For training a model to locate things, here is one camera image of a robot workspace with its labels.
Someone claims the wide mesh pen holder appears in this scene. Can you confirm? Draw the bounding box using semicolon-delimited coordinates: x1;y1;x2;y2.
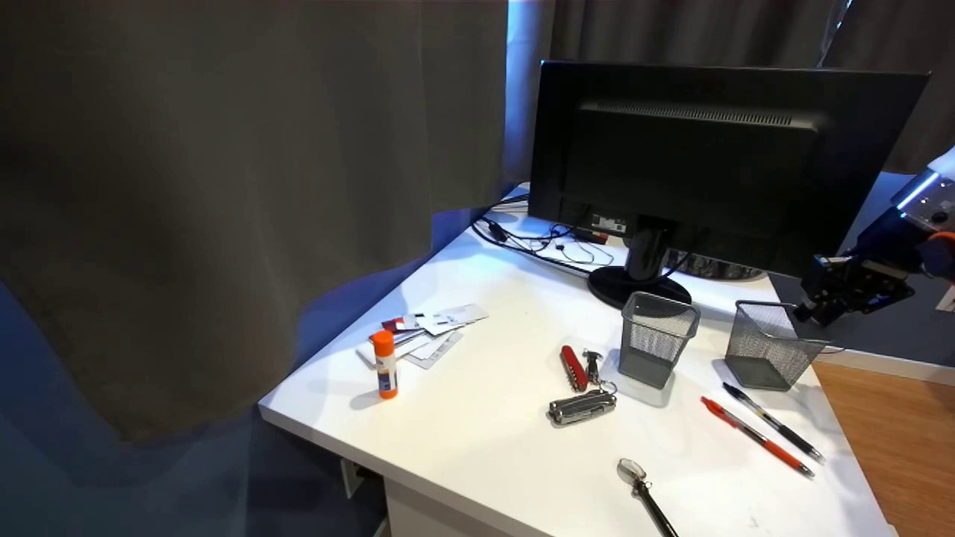
724;300;831;392

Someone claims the black pen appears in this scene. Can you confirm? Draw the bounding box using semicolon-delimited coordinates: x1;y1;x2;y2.
721;382;827;465

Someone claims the red pen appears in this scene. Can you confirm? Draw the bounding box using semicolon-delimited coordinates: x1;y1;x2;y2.
701;396;816;480

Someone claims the tall mesh pen holder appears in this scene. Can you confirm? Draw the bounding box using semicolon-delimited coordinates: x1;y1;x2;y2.
618;291;701;390

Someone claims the black computer monitor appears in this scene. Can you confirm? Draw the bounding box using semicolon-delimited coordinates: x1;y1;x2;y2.
528;61;932;310

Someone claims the red pocket knife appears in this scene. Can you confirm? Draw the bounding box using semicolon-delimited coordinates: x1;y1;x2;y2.
560;345;589;393

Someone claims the silver multi-tool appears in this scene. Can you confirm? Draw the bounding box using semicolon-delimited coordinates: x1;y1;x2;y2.
548;380;619;427

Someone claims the heap of cards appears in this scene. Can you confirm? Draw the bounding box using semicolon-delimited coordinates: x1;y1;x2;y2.
357;303;489;371

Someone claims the orange cap glue stick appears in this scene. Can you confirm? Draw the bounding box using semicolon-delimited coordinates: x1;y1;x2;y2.
371;330;399;400

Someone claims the thin black cable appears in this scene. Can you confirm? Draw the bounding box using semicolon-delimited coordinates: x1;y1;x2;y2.
519;222;617;268

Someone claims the magnifying glass with black handle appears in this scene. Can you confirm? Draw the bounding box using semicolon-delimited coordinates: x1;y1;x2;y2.
616;458;680;537

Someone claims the thick black cable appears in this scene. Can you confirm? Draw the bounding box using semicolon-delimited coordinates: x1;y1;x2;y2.
471;194;594;275

